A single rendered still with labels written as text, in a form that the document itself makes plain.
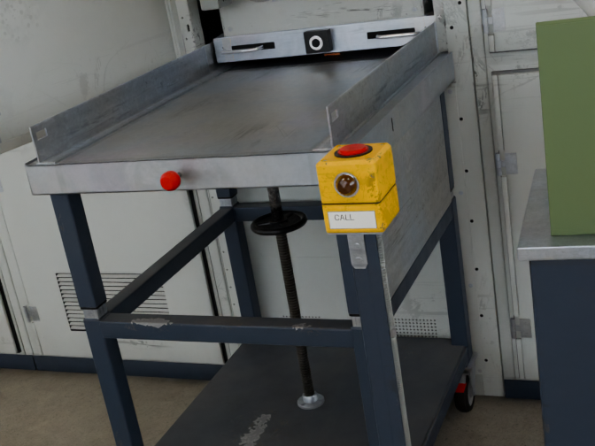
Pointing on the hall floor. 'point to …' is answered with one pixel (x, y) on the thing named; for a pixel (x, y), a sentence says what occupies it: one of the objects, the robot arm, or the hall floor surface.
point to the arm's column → (565, 349)
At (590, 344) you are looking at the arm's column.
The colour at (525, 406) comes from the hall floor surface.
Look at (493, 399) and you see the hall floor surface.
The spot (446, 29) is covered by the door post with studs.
